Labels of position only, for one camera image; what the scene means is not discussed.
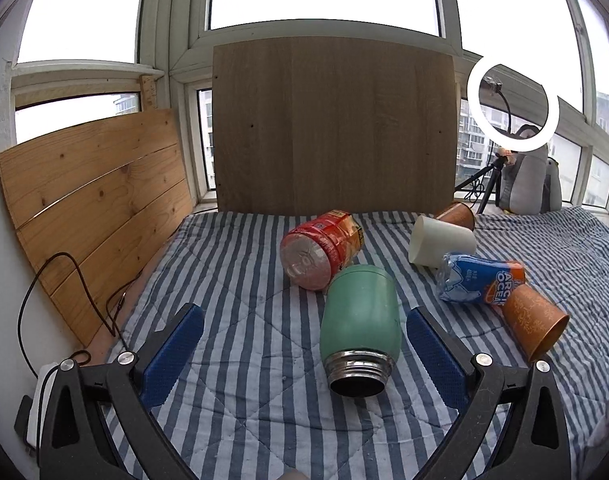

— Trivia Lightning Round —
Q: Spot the copper orange cup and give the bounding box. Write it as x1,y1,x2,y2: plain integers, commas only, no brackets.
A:
435,202,476,231
502,284,570,363

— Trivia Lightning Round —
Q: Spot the far copper orange cup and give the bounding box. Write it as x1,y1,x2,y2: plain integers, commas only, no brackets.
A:
435,202,476,231

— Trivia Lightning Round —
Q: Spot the black tripod stand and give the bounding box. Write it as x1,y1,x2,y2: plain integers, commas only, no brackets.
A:
454,153,509,214

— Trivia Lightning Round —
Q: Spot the near copper orange cup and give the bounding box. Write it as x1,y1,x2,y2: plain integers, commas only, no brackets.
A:
502,284,570,363

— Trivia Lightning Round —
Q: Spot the black power cable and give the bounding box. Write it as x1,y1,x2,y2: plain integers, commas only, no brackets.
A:
17,251,135,378

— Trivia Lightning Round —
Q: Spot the blue white striped quilt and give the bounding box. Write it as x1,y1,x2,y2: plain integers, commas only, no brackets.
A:
123,207,609,479

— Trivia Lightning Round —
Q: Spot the green insulated steel cup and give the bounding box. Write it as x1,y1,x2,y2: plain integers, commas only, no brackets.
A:
320,264,402,399

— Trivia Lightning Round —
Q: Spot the light pine wooden panel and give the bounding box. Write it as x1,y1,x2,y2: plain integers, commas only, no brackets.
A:
0,110,194,344

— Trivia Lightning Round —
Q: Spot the white power strip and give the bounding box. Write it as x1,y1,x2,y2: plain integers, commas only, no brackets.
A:
14,362,59,451

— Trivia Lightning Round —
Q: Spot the grey penguin plush toy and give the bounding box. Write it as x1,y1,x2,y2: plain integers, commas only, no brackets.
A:
497,144,562,216

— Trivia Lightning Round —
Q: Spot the white plastic cup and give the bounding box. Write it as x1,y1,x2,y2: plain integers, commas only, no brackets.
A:
409,216,477,268

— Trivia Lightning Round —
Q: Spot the dark brown wooden board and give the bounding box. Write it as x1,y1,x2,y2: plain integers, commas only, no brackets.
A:
212,37,460,216

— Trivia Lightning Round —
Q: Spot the white ring light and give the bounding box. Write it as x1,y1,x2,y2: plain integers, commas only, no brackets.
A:
466,56,559,153

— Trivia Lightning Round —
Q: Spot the red plastic snack jar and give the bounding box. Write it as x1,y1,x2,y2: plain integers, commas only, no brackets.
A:
280,209,364,292

